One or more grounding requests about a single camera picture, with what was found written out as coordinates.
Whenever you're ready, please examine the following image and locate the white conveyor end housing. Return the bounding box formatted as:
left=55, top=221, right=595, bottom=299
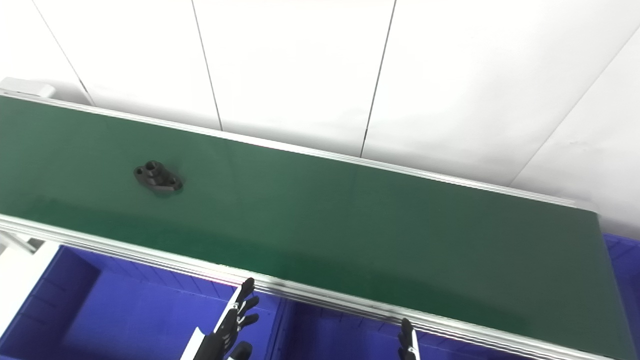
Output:
left=0, top=77, right=56, bottom=99

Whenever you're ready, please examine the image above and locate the aluminium conveyor side rail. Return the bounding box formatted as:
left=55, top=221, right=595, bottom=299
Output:
left=0, top=90, right=597, bottom=212
left=0, top=214, right=617, bottom=360

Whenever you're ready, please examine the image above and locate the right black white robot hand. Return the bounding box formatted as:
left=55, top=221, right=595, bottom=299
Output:
left=397, top=317, right=421, bottom=360

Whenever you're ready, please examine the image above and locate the green conveyor belt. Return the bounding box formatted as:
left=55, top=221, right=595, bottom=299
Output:
left=0, top=95, right=637, bottom=360

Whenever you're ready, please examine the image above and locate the black flanged machine part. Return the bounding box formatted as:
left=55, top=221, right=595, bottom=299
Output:
left=133, top=160, right=184, bottom=195

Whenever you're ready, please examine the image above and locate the white support post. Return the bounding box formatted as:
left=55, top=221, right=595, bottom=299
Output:
left=0, top=232, right=62, bottom=328

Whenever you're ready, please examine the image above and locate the blue plastic bin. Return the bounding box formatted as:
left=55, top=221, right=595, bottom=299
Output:
left=0, top=245, right=287, bottom=360
left=602, top=232, right=640, bottom=360
left=270, top=297, right=551, bottom=360

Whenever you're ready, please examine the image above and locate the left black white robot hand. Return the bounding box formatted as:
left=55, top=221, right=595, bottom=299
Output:
left=180, top=277, right=261, bottom=360

